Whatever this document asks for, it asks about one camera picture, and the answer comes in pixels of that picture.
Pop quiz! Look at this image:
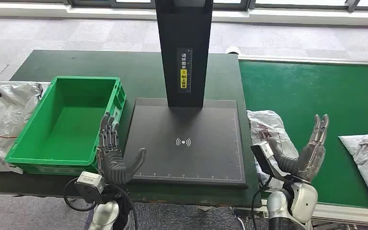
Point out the window with dark frame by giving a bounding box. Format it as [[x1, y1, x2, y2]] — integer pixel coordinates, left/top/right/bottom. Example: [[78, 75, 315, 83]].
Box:
[[0, 0, 368, 12]]

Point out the white window sill ledge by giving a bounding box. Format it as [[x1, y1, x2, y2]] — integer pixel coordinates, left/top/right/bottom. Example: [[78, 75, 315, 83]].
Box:
[[0, 2, 368, 26]]

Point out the black inbound scanner machine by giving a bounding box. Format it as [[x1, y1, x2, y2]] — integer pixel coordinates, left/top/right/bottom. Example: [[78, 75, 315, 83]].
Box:
[[124, 0, 248, 189]]

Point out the green plastic crate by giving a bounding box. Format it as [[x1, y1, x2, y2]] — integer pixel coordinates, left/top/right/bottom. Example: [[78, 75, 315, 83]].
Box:
[[5, 76, 127, 177]]

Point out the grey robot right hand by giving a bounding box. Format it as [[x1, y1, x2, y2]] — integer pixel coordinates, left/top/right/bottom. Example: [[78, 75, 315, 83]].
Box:
[[268, 114, 330, 184]]

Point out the dark green table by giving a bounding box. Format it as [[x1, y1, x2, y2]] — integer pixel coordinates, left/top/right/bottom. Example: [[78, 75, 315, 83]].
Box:
[[0, 49, 263, 208]]

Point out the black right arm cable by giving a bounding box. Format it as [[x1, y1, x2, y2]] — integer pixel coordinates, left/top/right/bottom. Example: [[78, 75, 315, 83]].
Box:
[[251, 176, 272, 230]]

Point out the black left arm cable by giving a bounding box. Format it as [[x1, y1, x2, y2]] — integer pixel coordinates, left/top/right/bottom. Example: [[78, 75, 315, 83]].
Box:
[[63, 177, 138, 230]]

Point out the large crumpled white sack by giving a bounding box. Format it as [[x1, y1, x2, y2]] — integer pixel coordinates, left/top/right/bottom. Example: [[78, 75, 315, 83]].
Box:
[[0, 80, 51, 174]]

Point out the aluminium conveyor frame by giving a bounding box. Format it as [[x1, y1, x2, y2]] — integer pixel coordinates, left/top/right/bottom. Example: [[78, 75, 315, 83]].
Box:
[[231, 54, 368, 230]]

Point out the yellow and black label sticker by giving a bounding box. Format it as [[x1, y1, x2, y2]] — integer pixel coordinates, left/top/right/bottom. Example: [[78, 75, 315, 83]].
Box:
[[176, 47, 194, 94]]

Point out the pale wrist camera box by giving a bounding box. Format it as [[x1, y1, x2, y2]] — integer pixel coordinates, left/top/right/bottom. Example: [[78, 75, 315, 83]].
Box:
[[251, 141, 286, 183], [75, 171, 105, 204]]

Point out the green conveyor belt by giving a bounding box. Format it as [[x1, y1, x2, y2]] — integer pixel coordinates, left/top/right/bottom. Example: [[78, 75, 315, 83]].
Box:
[[238, 60, 368, 210]]

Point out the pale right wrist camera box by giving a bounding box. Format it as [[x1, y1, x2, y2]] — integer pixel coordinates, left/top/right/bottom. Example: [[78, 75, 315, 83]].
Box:
[[251, 141, 286, 183]]

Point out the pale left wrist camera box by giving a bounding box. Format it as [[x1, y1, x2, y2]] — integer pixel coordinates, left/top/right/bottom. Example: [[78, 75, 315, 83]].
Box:
[[75, 171, 105, 204]]

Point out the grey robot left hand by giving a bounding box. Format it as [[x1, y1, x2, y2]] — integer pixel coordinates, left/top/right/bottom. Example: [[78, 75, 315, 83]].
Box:
[[96, 112, 147, 185]]

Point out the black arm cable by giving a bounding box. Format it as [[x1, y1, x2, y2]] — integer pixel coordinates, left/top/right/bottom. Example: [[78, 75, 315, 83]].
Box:
[[251, 176, 272, 230], [63, 177, 138, 230]]

